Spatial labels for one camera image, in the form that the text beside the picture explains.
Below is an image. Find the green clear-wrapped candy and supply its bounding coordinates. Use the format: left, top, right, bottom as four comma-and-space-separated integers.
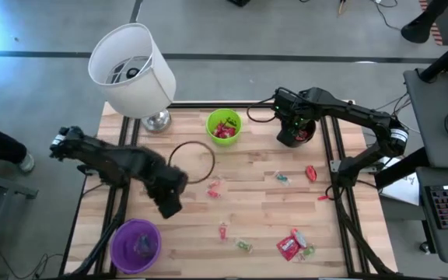
297, 244, 317, 260
234, 237, 254, 254
135, 233, 156, 257

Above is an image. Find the white paper sheet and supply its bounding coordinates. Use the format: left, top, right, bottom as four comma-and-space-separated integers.
379, 173, 422, 207

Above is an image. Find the white shade silver table lamp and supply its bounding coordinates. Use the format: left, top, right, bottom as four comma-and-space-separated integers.
87, 22, 177, 133

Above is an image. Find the teal clear-wrapped candy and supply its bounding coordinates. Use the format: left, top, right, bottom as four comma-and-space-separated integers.
274, 171, 291, 186

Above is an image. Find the red and white candy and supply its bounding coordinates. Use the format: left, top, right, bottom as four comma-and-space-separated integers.
290, 228, 308, 249

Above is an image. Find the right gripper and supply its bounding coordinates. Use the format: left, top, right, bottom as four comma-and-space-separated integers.
273, 88, 318, 148

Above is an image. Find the purple plastic bucket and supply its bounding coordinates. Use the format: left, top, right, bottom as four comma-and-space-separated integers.
110, 218, 162, 275

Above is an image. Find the black stand leg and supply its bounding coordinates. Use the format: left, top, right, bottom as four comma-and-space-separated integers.
401, 0, 448, 44

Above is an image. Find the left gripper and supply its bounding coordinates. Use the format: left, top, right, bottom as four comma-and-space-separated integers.
145, 161, 189, 219

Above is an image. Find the green plastic bucket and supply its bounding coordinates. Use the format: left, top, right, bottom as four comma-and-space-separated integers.
205, 108, 243, 147

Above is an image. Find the black plastic bucket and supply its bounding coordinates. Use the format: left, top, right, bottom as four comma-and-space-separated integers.
280, 116, 317, 149

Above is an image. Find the black pole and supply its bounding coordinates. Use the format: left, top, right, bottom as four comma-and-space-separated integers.
418, 29, 448, 82

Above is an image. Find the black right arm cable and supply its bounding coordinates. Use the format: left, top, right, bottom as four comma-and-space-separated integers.
246, 96, 278, 124

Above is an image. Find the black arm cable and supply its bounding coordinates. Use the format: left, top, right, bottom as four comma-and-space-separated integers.
167, 140, 216, 184
246, 96, 278, 124

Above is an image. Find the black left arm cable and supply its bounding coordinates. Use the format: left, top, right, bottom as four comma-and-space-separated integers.
167, 140, 216, 184

